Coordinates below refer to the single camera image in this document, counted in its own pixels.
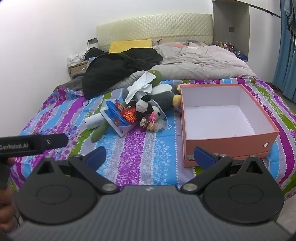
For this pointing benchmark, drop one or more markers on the hanging denim clothes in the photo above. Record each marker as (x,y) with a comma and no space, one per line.
(289,14)

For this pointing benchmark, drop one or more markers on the beige book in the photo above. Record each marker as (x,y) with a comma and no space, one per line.
(193,45)

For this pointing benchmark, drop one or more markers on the blue storage box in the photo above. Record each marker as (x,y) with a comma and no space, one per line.
(241,57)

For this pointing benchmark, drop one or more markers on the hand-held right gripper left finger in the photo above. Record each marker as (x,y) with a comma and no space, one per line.
(96,158)

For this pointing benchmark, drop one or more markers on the black clothing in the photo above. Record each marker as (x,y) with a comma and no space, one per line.
(108,69)

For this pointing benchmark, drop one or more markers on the blue curtain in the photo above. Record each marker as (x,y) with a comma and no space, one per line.
(284,69)

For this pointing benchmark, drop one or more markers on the person's left hand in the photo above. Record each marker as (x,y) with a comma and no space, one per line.
(7,208)

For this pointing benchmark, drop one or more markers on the panda plush toy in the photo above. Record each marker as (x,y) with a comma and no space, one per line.
(144,105)

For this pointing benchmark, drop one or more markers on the clear plastic bag with toy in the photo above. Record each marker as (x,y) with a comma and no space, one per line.
(161,124)

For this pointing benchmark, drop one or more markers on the blue printed packet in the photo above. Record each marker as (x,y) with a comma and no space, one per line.
(113,118)

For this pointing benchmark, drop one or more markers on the cream quilted headboard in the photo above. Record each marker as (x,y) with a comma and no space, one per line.
(150,27)

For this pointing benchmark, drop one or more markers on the white tissue paper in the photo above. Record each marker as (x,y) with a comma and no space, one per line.
(138,85)

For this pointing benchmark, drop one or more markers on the dark grey blanket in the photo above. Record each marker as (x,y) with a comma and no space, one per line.
(69,82)

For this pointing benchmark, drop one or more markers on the grey duvet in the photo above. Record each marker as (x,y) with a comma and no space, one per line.
(196,62)

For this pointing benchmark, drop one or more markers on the green plush toy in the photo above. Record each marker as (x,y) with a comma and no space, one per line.
(99,133)

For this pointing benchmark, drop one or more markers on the brown cardboard box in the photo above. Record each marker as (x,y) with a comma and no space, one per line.
(75,69)

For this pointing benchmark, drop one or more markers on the row of small bottles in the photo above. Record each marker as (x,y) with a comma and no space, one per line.
(227,46)

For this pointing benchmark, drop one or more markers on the black bedside device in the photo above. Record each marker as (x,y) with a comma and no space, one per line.
(93,41)

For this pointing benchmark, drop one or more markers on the pink pillow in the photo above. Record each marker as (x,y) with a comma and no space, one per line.
(175,44)

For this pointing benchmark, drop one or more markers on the white wardrobe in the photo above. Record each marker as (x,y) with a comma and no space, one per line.
(261,34)

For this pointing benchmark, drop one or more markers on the yellow pillow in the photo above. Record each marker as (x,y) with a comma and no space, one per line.
(129,45)

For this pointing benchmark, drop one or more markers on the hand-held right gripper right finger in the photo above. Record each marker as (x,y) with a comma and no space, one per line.
(203,160)

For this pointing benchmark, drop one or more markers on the white cloth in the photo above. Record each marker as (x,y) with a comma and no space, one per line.
(75,58)

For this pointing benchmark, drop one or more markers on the white bottle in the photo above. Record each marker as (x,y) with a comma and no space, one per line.
(92,121)

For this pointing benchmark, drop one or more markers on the small doll charm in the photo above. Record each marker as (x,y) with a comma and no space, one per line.
(148,122)

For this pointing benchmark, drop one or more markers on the red shiny packet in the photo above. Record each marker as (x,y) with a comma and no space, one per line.
(128,114)

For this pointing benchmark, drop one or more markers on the floral striped bed sheet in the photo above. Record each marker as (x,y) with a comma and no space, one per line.
(143,150)

